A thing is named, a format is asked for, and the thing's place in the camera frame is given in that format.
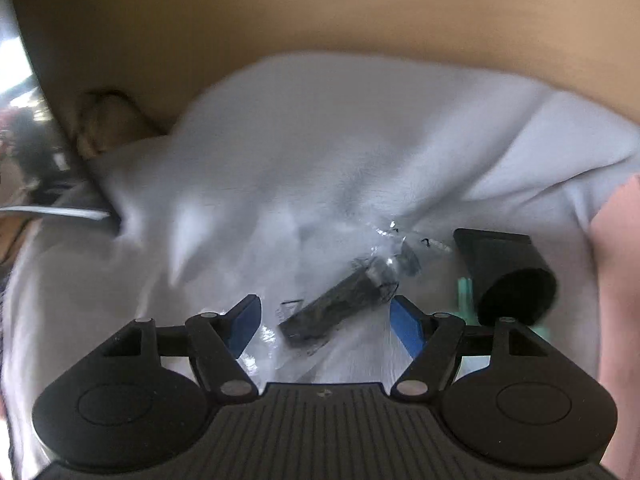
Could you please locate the teal plastic funnel tool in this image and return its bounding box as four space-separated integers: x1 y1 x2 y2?
457 278 551 340

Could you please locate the black device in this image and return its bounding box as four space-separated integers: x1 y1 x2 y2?
240 219 452 380

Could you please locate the black funnel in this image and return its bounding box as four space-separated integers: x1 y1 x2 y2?
454 228 558 326

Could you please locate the grey cloth table cover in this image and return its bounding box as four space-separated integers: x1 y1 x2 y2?
2 54 639 479

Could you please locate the pink cardboard box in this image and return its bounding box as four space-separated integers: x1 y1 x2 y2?
590 176 639 479

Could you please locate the curved monitor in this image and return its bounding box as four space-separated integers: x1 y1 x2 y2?
1 0 122 231

